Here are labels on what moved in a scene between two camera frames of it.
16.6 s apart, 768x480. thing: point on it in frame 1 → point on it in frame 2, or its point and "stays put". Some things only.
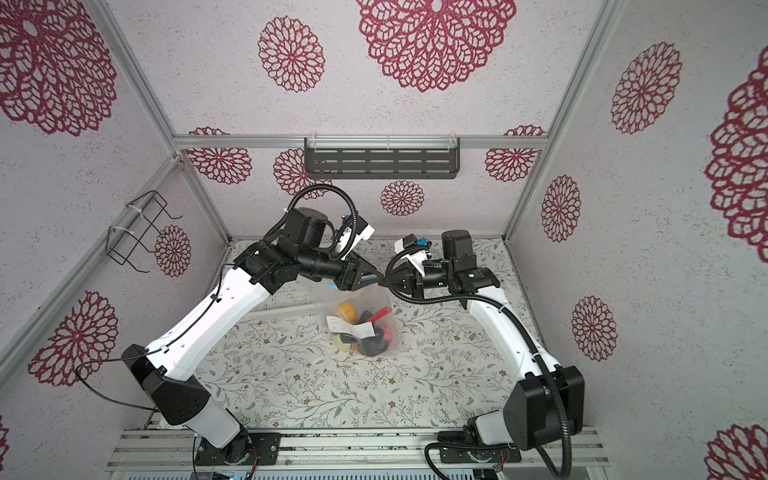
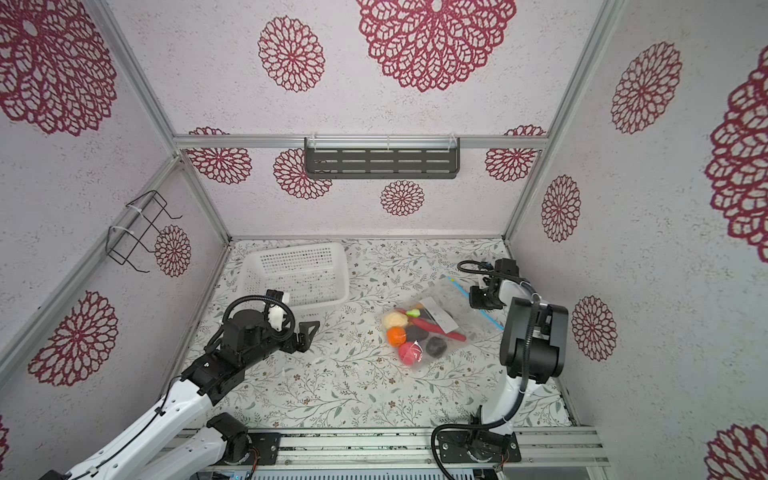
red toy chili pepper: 383,312 → 426,324
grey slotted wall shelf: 382,157 stays put
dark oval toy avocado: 375,345 → 415,333
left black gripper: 353,272 → 304,341
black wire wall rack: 121,244 stays put
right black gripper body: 437,280 → 481,299
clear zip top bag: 361,322 → 421,330
